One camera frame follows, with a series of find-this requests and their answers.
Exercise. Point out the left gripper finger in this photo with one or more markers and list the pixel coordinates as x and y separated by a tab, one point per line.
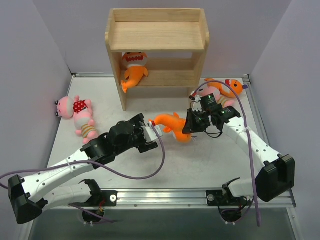
147	147
138	121

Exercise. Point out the wooden three-tier shelf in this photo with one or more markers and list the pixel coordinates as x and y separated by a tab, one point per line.
158	30

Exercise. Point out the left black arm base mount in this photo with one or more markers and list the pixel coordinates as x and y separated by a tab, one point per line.
99	197

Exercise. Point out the orange shark plush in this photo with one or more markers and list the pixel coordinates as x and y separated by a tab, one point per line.
135	63
224	90
173	123

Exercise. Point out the pink plush striped shirt right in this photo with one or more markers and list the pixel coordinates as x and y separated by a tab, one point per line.
220	99

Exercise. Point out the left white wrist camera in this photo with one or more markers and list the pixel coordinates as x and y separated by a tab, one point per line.
152	132

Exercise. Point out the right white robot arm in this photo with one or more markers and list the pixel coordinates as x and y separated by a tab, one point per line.
272	173

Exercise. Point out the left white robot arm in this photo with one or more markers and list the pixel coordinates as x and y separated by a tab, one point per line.
31	195

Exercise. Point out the pink plush red polka-dot shirt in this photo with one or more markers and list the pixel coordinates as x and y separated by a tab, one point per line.
67	107

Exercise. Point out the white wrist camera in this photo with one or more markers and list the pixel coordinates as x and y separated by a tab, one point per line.
152	132
195	104

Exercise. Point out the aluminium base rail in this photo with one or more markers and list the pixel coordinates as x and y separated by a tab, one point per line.
164	198

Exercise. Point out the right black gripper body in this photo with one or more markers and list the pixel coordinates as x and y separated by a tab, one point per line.
188	122

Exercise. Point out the pink plush striped shirt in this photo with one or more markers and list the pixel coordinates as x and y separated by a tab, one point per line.
220	99
85	126

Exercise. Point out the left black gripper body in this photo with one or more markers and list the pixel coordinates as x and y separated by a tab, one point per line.
142	132

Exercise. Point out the pink plush striped shirt left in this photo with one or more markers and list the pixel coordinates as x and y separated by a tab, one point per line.
85	126

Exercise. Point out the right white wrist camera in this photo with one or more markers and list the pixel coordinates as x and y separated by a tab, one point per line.
195	104

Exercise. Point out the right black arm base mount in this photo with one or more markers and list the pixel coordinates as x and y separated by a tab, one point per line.
222	197

